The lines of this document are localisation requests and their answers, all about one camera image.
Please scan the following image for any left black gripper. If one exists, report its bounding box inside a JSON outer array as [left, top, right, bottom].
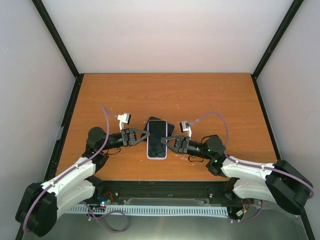
[[101, 128, 151, 151]]

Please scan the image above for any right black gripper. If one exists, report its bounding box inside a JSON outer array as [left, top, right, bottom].
[[160, 135, 212, 160]]

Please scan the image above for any white phone black screen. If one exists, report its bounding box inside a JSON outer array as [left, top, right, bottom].
[[147, 120, 167, 159]]

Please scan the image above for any lavender phone case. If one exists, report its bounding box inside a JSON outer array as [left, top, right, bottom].
[[146, 119, 168, 160]]

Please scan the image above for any dark blue phone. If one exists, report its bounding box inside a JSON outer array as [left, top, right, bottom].
[[148, 116, 162, 122]]

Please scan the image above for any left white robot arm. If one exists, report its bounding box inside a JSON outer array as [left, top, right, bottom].
[[15, 126, 150, 237]]

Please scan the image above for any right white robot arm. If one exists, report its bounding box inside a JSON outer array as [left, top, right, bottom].
[[161, 135, 314, 215]]

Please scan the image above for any left controller board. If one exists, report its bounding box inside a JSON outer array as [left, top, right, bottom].
[[98, 191, 114, 208]]

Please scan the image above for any right controller wiring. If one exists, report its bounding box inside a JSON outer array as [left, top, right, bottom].
[[234, 198, 253, 218]]

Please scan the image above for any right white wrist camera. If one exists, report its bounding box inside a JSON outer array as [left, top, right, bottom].
[[179, 121, 192, 138]]

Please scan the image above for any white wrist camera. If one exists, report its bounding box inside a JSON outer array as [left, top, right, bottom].
[[117, 112, 132, 130], [179, 121, 192, 138]]

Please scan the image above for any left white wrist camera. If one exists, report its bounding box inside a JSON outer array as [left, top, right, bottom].
[[117, 112, 132, 130]]

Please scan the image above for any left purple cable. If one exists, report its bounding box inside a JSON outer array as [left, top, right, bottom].
[[22, 103, 120, 233]]

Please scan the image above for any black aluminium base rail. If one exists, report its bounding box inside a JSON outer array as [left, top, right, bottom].
[[84, 180, 254, 206]]

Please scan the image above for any light blue cable duct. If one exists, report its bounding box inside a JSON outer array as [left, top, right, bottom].
[[65, 204, 229, 216]]

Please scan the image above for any left black table rail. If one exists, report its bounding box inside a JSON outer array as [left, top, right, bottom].
[[43, 73, 85, 181]]

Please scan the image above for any black table rail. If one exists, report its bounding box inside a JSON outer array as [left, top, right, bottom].
[[250, 74, 282, 161], [43, 73, 85, 181]]

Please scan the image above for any right black table rail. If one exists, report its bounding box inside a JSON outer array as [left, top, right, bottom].
[[250, 74, 282, 161]]

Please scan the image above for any left black frame post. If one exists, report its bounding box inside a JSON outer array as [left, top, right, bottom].
[[32, 0, 80, 79]]

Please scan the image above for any black frame post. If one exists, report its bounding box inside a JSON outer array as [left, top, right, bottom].
[[32, 0, 80, 79], [251, 0, 304, 81]]

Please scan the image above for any right black frame post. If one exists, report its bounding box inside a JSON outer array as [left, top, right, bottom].
[[251, 0, 304, 81]]

